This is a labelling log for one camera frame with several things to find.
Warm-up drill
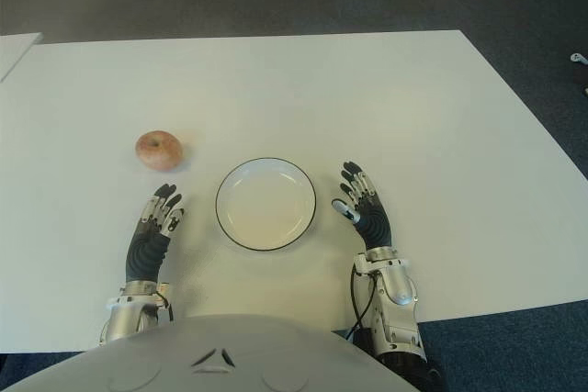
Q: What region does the red yellow apple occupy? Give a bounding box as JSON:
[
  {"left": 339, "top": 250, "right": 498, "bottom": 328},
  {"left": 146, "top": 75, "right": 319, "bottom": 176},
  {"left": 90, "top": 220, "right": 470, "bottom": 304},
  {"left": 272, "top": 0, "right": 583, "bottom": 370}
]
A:
[{"left": 134, "top": 129, "right": 186, "bottom": 174}]

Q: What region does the white side table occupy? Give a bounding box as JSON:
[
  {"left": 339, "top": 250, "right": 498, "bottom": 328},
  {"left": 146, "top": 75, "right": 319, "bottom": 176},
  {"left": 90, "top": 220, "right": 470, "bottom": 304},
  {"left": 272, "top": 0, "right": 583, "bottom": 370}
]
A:
[{"left": 0, "top": 32, "right": 44, "bottom": 84}]

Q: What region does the white plate with black rim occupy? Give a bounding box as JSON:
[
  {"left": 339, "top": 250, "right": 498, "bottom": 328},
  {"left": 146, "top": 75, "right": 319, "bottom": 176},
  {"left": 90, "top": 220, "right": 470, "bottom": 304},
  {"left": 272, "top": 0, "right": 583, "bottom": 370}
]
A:
[{"left": 215, "top": 157, "right": 318, "bottom": 253}]

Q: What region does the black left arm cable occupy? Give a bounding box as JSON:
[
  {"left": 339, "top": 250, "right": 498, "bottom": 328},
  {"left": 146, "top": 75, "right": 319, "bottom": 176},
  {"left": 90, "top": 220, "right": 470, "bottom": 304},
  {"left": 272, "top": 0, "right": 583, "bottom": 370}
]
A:
[{"left": 154, "top": 289, "right": 176, "bottom": 324}]

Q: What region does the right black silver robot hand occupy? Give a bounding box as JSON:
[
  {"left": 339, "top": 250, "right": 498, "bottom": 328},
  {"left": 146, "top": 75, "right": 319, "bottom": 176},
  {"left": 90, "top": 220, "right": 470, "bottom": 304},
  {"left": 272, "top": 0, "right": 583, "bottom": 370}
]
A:
[{"left": 331, "top": 161, "right": 394, "bottom": 251}]

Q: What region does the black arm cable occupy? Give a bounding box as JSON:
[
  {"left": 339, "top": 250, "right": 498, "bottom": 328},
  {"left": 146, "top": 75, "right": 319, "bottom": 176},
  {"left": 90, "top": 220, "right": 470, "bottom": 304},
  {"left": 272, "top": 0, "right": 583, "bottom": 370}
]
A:
[
  {"left": 345, "top": 264, "right": 379, "bottom": 339},
  {"left": 154, "top": 289, "right": 176, "bottom": 324}
]

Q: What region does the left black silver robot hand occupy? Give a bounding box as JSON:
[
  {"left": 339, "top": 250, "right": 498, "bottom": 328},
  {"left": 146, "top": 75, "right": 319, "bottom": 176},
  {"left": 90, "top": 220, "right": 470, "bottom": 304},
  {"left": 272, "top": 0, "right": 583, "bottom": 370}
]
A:
[{"left": 124, "top": 183, "right": 187, "bottom": 284}]

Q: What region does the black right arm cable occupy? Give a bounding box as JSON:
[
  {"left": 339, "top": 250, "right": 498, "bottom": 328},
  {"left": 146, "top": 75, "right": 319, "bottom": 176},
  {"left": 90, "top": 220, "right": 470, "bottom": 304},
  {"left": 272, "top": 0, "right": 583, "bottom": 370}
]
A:
[{"left": 345, "top": 264, "right": 379, "bottom": 339}]

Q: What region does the grey robot torso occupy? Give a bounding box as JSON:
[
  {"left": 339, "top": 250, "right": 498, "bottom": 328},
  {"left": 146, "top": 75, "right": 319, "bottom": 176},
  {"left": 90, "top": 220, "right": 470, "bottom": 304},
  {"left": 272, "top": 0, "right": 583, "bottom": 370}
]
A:
[{"left": 0, "top": 313, "right": 414, "bottom": 392}]

